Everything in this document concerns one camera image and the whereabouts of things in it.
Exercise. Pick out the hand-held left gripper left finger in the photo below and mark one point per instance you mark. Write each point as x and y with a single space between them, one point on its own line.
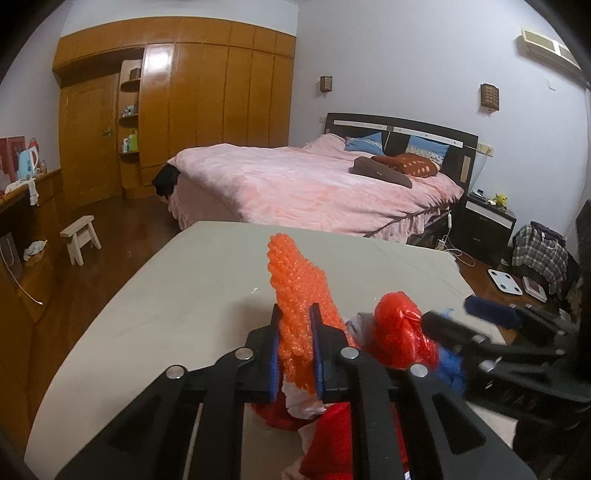
273 356

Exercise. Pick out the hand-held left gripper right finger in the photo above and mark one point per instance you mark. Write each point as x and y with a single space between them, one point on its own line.
317 356

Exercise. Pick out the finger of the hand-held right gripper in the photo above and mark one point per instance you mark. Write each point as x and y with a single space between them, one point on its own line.
489 311
445 328

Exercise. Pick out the red plastic bag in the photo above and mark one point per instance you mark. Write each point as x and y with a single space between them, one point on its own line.
397 327

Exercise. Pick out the orange bubble wrap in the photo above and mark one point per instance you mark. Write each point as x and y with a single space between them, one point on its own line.
295 286

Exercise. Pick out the red cloth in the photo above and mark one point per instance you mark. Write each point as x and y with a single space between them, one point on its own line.
332 438

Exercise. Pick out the white bathroom scale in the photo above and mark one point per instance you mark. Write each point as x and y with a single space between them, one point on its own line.
505 281

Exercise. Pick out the white crumpled cloth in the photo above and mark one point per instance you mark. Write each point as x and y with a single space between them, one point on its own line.
300 402

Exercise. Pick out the red and white flat box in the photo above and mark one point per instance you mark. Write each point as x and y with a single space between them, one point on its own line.
534 287

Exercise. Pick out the grey crumpled cloth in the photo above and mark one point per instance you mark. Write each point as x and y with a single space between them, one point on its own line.
362 325

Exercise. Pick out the plaid bag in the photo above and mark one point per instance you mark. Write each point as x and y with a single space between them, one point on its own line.
538 256

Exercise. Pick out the black nightstand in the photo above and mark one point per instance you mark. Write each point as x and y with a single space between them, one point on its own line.
482 230

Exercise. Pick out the power strip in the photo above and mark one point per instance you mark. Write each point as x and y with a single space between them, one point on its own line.
442 242

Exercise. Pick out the yellow plush toy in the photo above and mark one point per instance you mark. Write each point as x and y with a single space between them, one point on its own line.
500 199

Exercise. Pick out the pink cloth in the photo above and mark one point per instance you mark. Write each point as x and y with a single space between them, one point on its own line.
292 470

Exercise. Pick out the red dotted pillow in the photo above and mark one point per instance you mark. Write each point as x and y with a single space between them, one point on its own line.
411 165

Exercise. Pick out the brown pillow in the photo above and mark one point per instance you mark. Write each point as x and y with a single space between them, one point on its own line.
378 170

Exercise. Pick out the blue pillow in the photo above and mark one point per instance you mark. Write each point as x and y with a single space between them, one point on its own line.
427 148
367 144

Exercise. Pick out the pink blanket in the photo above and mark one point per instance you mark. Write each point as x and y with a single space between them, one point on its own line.
286 180

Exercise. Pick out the dark wooden bed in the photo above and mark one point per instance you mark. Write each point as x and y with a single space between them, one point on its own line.
397 141

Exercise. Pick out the black garment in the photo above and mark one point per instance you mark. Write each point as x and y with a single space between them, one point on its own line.
167 181

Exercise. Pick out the small wooden stool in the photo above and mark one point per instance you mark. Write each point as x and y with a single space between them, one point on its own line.
81 235

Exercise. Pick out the green bottle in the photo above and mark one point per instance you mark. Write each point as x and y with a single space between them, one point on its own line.
133 141

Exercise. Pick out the white rag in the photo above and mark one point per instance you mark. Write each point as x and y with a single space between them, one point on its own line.
34 250

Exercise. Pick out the wooden wardrobe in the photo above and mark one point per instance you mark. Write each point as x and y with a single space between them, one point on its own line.
207 101

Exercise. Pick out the wooden sideboard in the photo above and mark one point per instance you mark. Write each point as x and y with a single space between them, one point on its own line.
37 226

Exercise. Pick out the paper bag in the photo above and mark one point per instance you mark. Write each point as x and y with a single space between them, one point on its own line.
9 254

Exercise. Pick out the white hanging cloth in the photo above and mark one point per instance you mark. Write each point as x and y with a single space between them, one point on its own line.
32 191

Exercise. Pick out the light blue kettle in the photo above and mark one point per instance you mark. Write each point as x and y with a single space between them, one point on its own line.
27 164

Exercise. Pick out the wall outlet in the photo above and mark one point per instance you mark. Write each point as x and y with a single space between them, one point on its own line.
485 149

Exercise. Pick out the wooden wall lamp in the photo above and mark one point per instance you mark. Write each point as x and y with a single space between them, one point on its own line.
326 84
489 96

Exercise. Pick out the wall air conditioner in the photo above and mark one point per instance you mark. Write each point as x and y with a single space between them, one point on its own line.
549 48

